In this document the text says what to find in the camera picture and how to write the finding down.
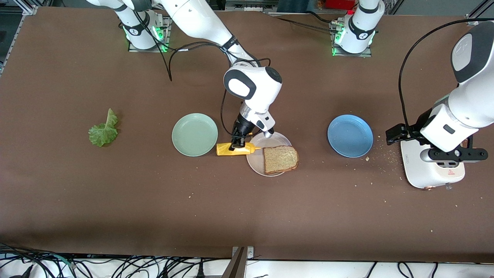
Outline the yellow squeeze bottle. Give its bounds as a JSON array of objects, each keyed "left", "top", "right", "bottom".
[{"left": 216, "top": 142, "right": 261, "bottom": 156}]

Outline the grey metal box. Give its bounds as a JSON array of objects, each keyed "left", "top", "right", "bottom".
[{"left": 225, "top": 0, "right": 279, "bottom": 12}]

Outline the green lettuce leaf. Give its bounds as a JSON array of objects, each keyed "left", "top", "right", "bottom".
[{"left": 88, "top": 108, "right": 119, "bottom": 147}]

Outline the silver metal bracket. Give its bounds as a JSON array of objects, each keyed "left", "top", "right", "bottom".
[{"left": 232, "top": 246, "right": 255, "bottom": 260}]

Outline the red box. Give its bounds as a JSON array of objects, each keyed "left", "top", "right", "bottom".
[{"left": 326, "top": 0, "right": 355, "bottom": 10}]

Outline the teal cable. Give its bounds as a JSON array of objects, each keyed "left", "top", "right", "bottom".
[{"left": 48, "top": 253, "right": 76, "bottom": 268}]

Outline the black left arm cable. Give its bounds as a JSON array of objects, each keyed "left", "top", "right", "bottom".
[{"left": 399, "top": 19, "right": 479, "bottom": 132}]

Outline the beige plate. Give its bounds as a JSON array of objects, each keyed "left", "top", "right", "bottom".
[{"left": 246, "top": 131, "right": 294, "bottom": 177}]

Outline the white toaster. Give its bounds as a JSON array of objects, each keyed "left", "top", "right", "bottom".
[{"left": 400, "top": 139, "right": 466, "bottom": 190}]

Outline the pale green plate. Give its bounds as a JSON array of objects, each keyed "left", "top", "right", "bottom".
[{"left": 172, "top": 113, "right": 218, "bottom": 157}]

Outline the aluminium frame corner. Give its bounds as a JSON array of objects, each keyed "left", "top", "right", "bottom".
[
  {"left": 466, "top": 0, "right": 494, "bottom": 20},
  {"left": 0, "top": 5, "right": 38, "bottom": 76}
]

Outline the grey aluminium profile beam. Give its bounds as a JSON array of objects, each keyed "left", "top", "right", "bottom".
[{"left": 221, "top": 247, "right": 246, "bottom": 278}]

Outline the blue plate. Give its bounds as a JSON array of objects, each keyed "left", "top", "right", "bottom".
[{"left": 327, "top": 114, "right": 374, "bottom": 158}]

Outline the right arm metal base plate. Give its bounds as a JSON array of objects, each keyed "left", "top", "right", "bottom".
[{"left": 127, "top": 23, "right": 173, "bottom": 53}]

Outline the black cable on table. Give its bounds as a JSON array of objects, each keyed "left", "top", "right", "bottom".
[{"left": 266, "top": 11, "right": 340, "bottom": 34}]

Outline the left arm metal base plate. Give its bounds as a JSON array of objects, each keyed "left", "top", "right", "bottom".
[{"left": 329, "top": 21, "right": 373, "bottom": 58}]

